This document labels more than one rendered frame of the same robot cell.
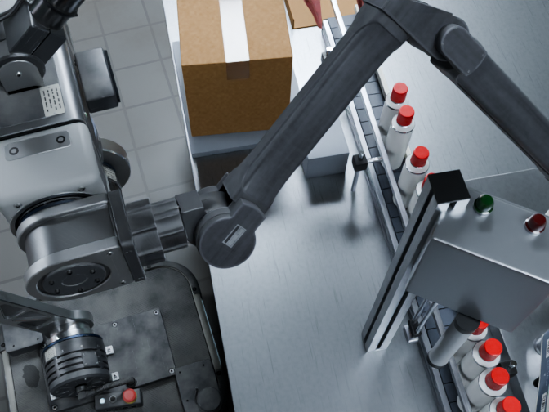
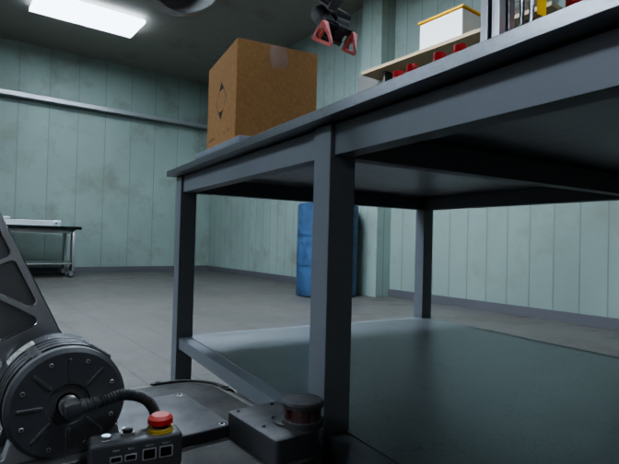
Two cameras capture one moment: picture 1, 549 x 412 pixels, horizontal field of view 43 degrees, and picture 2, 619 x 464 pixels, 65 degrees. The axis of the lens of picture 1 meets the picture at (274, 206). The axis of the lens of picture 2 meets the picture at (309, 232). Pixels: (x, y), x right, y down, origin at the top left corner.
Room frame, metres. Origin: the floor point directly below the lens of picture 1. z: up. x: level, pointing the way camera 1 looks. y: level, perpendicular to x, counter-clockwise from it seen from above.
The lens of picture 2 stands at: (-0.34, 0.39, 0.59)
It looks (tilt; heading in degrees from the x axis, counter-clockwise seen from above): 1 degrees up; 343
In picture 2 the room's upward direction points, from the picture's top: 1 degrees clockwise
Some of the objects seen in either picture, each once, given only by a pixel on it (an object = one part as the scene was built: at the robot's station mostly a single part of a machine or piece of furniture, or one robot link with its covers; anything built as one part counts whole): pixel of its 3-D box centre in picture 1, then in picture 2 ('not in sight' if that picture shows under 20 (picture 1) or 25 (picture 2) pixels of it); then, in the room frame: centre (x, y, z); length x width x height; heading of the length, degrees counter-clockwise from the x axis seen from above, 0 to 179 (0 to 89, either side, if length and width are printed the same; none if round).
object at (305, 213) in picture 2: not in sight; (327, 249); (4.65, -1.32, 0.49); 0.67 x 0.66 x 0.99; 111
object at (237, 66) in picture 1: (233, 49); (259, 107); (1.12, 0.12, 0.99); 0.30 x 0.24 x 0.27; 9
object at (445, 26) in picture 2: not in sight; (452, 35); (3.33, -1.96, 2.38); 0.47 x 0.38 x 0.26; 21
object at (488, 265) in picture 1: (483, 259); not in sight; (0.42, -0.30, 1.38); 0.17 x 0.10 x 0.19; 69
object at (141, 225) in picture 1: (151, 230); not in sight; (0.41, 0.16, 1.45); 0.09 x 0.08 x 0.12; 21
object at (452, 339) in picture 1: (451, 340); not in sight; (0.36, -0.30, 1.18); 0.04 x 0.04 x 0.21
